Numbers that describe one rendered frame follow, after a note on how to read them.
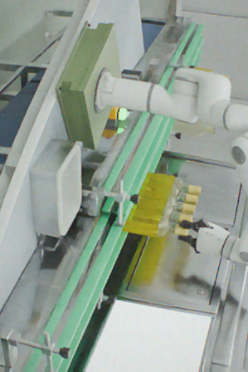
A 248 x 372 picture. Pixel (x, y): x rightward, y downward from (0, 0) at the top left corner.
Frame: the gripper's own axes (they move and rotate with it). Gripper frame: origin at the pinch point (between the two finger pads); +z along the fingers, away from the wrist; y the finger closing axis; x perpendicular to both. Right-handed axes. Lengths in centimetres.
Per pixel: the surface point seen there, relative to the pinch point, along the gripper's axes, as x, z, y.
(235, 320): 18.0, -28.9, -12.5
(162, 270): 8.2, 2.8, -12.5
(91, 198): 16.3, 25.0, 13.6
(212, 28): -553, 208, -140
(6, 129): -2, 76, 13
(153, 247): -0.4, 11.1, -12.6
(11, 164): 38, 38, 34
